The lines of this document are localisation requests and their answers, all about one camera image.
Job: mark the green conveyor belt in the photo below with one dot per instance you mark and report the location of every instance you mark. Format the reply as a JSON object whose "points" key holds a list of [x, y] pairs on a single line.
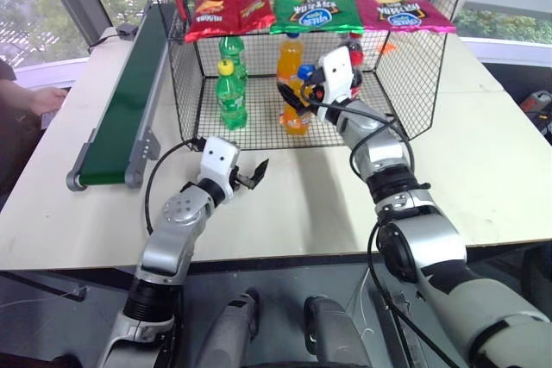
{"points": [[125, 96]]}

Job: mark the orange black power tool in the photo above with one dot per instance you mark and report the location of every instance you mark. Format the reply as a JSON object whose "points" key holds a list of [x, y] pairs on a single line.
{"points": [[537, 109]]}

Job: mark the orange soda bottle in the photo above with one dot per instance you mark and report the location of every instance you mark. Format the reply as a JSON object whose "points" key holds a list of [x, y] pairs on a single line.
{"points": [[296, 123], [288, 60]]}

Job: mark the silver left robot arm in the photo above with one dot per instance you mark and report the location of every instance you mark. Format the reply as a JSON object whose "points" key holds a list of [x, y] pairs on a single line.
{"points": [[172, 238]]}

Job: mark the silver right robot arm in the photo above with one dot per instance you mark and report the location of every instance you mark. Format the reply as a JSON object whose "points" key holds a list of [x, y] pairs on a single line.
{"points": [[422, 238]]}

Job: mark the green soda bottle yellow cap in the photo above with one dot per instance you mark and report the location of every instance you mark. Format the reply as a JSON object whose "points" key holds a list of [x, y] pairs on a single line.
{"points": [[232, 101]]}

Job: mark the person's bare forearm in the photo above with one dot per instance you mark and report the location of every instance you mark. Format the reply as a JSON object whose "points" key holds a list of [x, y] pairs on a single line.
{"points": [[17, 93]]}

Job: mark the red chips bag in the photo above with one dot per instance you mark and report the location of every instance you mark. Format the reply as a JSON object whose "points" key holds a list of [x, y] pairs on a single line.
{"points": [[233, 6]]}

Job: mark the black power adapter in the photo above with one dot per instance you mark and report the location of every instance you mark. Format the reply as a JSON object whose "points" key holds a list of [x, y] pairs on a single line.
{"points": [[127, 30]]}

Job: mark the orange tape marker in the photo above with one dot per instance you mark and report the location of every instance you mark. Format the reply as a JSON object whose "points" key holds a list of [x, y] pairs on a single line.
{"points": [[388, 48]]}

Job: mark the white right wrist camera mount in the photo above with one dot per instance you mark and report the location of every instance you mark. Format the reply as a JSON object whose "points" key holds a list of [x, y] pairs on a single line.
{"points": [[337, 75]]}

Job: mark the green chips bag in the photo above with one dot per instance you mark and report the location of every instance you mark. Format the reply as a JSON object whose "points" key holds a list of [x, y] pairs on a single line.
{"points": [[317, 4]]}

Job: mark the black table clamp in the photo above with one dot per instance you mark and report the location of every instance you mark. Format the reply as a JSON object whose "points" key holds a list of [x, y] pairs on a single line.
{"points": [[77, 294]]}

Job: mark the pink chips bag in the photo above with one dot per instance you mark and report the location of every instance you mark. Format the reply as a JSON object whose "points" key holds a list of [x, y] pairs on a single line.
{"points": [[401, 6]]}

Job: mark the person's bare hand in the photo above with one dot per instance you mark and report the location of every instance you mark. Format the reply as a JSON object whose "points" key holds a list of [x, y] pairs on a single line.
{"points": [[49, 100]]}

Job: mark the cola bottle red cap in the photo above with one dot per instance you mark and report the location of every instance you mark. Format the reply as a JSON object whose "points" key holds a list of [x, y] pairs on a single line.
{"points": [[357, 55]]}

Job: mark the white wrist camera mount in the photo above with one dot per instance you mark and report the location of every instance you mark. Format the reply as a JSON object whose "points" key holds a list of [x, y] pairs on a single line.
{"points": [[219, 161], [337, 75]]}

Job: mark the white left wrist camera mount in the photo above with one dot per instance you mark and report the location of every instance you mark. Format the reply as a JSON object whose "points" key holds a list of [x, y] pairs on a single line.
{"points": [[219, 161]]}

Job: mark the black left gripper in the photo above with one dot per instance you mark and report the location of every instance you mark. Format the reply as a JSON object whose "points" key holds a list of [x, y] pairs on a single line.
{"points": [[241, 180]]}

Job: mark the small grey card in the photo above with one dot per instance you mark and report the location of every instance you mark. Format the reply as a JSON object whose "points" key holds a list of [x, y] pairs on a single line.
{"points": [[48, 120]]}

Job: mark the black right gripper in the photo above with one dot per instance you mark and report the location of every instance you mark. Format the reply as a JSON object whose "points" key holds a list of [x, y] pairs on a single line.
{"points": [[316, 83]]}

